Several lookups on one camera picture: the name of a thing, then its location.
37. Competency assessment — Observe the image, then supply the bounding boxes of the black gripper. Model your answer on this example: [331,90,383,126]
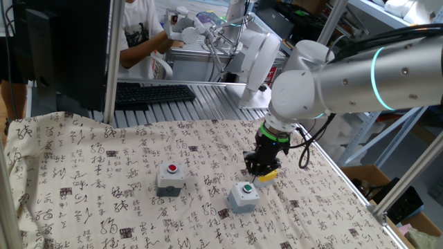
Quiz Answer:
[244,133,290,181]

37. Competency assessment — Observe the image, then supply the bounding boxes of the yellow box green mushroom button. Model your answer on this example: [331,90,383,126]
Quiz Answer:
[254,169,279,189]

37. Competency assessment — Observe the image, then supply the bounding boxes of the grey box green button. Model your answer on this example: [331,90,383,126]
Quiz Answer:
[227,181,260,214]

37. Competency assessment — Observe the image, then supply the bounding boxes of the grey box red button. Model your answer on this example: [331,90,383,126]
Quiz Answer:
[155,161,187,198]

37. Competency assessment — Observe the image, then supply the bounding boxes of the bare operator forearm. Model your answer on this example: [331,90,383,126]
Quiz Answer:
[119,36,174,69]

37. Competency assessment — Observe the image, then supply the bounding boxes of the white foam sheets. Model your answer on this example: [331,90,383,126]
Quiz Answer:
[300,113,350,163]

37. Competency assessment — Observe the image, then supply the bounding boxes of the blue-grey metal shelf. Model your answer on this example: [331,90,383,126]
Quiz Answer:
[325,0,443,169]

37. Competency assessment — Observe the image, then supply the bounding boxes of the brown cardboard box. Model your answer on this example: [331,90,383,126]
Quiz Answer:
[341,164,433,239]

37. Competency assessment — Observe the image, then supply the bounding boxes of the grey metal workbench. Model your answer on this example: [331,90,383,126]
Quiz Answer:
[165,37,288,83]

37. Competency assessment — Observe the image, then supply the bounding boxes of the black keyboard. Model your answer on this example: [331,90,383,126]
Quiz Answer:
[115,84,197,106]

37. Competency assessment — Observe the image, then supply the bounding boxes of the white chair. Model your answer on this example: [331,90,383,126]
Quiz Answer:
[150,55,174,80]

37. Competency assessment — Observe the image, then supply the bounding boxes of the black background equipment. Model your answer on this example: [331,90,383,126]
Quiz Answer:
[255,0,328,46]

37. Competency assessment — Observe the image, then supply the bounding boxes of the black electronic device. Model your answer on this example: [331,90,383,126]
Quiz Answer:
[370,176,425,225]

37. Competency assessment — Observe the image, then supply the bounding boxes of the beige calligraphy print tablecloth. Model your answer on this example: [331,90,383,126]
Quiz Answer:
[3,111,404,249]

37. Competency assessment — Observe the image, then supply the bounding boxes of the pale green bag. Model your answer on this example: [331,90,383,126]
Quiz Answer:
[404,226,443,249]

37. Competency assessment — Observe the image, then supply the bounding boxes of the person in white t-shirt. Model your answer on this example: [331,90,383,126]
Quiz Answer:
[117,0,169,80]

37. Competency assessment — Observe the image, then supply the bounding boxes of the white bag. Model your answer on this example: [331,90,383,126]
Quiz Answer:
[383,0,443,25]

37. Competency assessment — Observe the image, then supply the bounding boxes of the black computer monitor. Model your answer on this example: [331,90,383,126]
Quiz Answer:
[12,0,111,113]

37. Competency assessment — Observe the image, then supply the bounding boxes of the person in dark shorts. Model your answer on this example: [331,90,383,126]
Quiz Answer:
[0,0,28,138]

